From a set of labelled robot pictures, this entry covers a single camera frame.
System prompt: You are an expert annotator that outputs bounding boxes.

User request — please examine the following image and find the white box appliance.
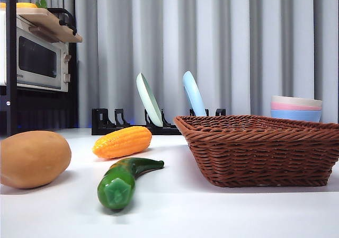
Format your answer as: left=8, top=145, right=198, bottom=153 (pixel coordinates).
left=0, top=8, right=7, bottom=86

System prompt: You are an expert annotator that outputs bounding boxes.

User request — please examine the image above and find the grey curtain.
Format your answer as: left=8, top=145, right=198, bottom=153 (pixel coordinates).
left=0, top=0, right=339, bottom=129

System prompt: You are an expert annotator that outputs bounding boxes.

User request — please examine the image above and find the black dish rack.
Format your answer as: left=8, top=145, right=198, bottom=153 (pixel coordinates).
left=91, top=107, right=227, bottom=136

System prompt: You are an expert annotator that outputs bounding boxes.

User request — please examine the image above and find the wooden cutting board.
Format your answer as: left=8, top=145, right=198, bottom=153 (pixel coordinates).
left=16, top=7, right=83, bottom=43

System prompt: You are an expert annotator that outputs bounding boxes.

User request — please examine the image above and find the orange toy corn cob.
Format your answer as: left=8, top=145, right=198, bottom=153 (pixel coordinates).
left=92, top=126, right=153, bottom=160

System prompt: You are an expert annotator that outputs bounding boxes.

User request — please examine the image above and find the cream toaster oven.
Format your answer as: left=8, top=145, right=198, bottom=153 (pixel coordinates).
left=15, top=14, right=72, bottom=93

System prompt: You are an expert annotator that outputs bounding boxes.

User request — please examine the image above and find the black metal handle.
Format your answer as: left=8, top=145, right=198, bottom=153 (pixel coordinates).
left=47, top=7, right=77, bottom=36

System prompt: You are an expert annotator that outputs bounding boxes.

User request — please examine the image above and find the pale blue plate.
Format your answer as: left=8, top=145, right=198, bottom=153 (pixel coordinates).
left=182, top=70, right=207, bottom=117

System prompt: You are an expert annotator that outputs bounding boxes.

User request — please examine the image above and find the green toy cucumber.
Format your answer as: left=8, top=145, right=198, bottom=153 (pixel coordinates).
left=96, top=157, right=165, bottom=210

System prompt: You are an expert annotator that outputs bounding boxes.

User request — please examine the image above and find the brown toy potato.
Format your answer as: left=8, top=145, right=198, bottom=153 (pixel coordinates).
left=0, top=130, right=72, bottom=190

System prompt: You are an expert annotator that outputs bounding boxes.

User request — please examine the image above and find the pale green plate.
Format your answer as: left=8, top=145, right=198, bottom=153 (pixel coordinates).
left=136, top=73, right=164, bottom=128

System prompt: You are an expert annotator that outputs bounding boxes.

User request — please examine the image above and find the pink bowl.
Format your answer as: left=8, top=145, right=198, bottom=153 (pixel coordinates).
left=270, top=102, right=323, bottom=114

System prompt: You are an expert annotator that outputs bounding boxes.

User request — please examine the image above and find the yellow orange fruit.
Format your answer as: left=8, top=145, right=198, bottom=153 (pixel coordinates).
left=0, top=2, right=38, bottom=10

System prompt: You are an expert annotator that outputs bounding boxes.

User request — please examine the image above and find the brown wicker basket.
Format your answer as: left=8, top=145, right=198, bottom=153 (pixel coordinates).
left=173, top=114, right=339, bottom=188

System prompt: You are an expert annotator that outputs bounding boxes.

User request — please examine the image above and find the black metal shelf frame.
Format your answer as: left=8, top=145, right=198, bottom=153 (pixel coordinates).
left=0, top=0, right=80, bottom=138

